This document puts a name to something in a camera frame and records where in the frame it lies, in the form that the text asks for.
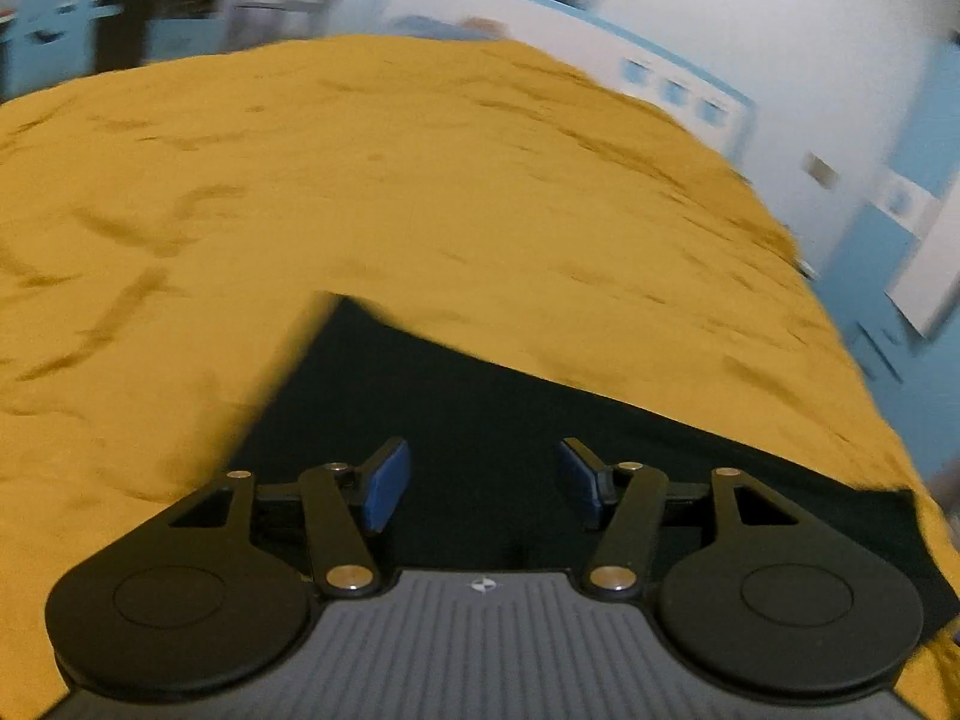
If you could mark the yellow bed quilt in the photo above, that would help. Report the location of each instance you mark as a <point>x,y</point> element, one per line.
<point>166,232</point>

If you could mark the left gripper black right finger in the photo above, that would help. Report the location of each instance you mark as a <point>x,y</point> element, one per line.
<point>778,604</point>

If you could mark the white blue headboard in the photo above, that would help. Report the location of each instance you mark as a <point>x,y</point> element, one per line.
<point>716,113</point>

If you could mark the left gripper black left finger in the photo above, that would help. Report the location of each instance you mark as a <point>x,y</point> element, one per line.
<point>187,604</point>

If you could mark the blue pillow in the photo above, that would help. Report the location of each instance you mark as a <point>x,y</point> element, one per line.
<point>472,28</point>

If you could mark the blue white wardrobe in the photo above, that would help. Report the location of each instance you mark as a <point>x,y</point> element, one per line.
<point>891,286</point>

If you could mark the black pants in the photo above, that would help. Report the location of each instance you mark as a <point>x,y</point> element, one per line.
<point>484,439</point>

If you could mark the blue smiley chair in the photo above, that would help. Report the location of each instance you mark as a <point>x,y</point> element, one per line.
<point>47,42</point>

